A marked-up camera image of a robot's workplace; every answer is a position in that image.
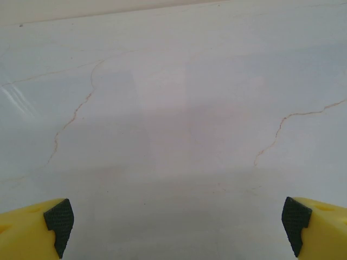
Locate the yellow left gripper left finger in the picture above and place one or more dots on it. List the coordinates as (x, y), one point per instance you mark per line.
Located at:
(24, 233)

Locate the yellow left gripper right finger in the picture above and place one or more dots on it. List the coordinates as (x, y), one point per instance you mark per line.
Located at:
(325, 233)

